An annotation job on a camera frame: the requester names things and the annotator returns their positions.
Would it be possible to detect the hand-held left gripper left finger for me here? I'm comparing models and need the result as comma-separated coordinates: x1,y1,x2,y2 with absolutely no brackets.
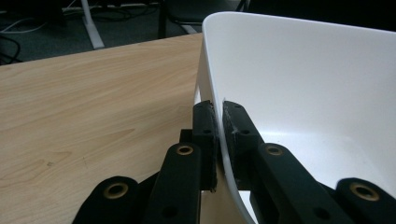
179,99,219,193

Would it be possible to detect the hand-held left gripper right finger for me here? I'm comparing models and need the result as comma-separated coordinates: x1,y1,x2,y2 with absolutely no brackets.
221,100,266,191

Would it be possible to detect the white plastic storage bin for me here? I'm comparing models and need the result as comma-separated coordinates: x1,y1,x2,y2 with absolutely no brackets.
192,11,396,224

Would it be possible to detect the white metal desk frame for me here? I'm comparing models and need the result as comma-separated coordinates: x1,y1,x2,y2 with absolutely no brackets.
79,0,106,50

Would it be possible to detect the black floor cable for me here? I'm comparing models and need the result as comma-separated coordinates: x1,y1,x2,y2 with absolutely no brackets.
0,34,22,65

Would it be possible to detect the white floor cable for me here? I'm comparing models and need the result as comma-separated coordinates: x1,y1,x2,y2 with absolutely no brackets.
0,17,48,35

